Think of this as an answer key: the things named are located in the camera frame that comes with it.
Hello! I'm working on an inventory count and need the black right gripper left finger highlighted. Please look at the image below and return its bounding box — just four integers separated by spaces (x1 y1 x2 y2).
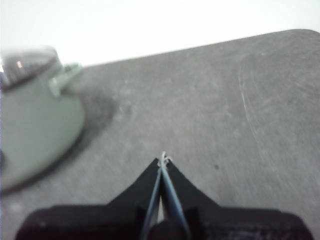
14 157 161 240

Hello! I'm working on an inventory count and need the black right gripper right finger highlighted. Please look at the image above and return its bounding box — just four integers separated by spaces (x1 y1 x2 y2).
162 159 314 240

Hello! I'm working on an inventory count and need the pale green electric cooking pot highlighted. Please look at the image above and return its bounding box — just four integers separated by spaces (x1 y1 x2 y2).
0 62 85 194

